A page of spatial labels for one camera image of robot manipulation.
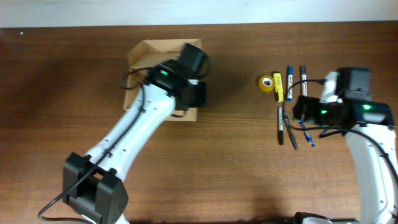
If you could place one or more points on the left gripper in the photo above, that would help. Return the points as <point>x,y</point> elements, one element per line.
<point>199,95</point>

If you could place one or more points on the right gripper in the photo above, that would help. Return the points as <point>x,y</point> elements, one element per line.
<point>308,113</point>

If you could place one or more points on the blue capped whiteboard marker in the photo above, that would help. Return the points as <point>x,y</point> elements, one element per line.
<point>290,75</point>

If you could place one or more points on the yellow highlighter marker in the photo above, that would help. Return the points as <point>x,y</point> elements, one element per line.
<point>278,86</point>

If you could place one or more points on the yellow tape roll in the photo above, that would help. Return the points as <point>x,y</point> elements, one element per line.
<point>266,83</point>

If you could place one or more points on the brown cardboard box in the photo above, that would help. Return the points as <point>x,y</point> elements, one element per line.
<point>148,53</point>

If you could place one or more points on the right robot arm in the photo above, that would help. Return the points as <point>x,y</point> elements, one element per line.
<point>345,107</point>

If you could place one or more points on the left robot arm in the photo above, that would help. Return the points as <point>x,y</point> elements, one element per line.
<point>93,184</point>

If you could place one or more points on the black capped whiteboard marker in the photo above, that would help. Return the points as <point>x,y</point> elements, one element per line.
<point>303,79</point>

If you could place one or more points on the black permanent marker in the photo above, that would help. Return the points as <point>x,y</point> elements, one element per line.
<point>280,126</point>

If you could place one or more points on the black ballpoint pen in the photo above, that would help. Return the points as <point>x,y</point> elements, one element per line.
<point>289,130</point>

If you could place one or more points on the blue ballpoint pen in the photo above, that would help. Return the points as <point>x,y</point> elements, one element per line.
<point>306,134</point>

